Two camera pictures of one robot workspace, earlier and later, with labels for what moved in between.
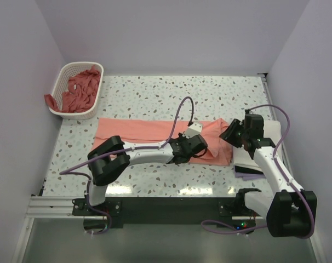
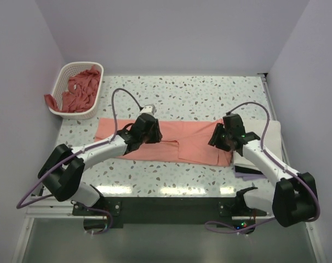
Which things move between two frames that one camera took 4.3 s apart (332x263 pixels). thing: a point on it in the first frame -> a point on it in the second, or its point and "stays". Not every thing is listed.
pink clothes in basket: [83, 89] stays
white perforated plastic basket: [61, 86] stays
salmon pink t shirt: [147, 132] stays
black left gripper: [181, 137] -> [158, 135]
